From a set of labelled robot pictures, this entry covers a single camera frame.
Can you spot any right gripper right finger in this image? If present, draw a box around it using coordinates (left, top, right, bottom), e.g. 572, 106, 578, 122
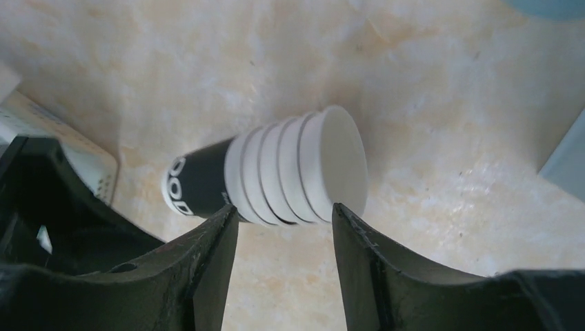
332, 203, 584, 330

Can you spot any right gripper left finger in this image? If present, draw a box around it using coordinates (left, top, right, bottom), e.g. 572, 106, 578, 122
1, 136, 239, 330

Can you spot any stack of paper cups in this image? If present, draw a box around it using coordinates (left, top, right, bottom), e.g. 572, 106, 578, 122
161, 105, 368, 226

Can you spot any white plastic basket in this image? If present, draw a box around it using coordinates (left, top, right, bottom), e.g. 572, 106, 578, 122
0, 63, 120, 206

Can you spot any light blue paper bag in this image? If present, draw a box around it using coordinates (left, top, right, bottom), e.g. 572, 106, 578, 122
539, 110, 584, 202

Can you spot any blue straw holder cup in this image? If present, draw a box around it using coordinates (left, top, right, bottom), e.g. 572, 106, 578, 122
504, 0, 584, 21

